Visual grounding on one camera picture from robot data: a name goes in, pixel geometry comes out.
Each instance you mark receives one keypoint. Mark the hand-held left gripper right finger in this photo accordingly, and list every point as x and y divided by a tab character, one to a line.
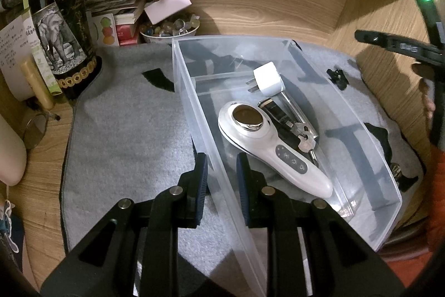
243	185

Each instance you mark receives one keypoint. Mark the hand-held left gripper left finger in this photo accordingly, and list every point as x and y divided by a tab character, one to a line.
200	185

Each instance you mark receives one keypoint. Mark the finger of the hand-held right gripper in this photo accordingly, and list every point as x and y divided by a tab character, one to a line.
393	43

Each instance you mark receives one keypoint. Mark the white handheld facial device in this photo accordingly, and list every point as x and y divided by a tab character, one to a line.
288	161

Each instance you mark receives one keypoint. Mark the bunch of keys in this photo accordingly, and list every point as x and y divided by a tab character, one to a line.
306	144

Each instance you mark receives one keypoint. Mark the black and gold lighter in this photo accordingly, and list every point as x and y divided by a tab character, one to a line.
274	112

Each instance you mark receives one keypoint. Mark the silver metal tool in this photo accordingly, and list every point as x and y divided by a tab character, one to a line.
295	109

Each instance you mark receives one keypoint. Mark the white charger plug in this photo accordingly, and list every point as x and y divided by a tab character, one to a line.
269	81

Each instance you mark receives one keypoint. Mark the clear plastic storage box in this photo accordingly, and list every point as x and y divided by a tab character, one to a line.
347	157

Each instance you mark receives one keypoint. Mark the person's right hand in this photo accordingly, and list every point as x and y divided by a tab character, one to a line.
429	102

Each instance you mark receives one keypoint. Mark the black binder clip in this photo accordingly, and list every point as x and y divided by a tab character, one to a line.
337	77

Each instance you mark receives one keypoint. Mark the grey mat with black letters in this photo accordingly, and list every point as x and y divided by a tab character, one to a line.
121	144

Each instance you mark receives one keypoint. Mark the small dark metal object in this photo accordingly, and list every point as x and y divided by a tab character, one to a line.
397	170

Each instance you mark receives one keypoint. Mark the bowl of small stones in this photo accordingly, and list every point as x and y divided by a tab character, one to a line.
170	29

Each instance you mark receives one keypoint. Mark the small round mirror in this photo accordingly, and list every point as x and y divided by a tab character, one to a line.
36	131

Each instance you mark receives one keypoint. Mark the pale pink card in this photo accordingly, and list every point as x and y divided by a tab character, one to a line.
167	6

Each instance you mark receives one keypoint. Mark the pink thermos bottle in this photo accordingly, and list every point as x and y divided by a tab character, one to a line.
10	157

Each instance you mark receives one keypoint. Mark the yellow tube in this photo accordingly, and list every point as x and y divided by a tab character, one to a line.
36	84

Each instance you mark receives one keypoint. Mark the sticker cards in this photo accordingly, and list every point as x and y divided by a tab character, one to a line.
7	224

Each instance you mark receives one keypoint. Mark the stack of books and papers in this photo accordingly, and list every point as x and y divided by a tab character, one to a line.
118	4

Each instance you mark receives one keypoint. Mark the white handwritten note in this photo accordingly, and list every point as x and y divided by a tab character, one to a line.
12	53

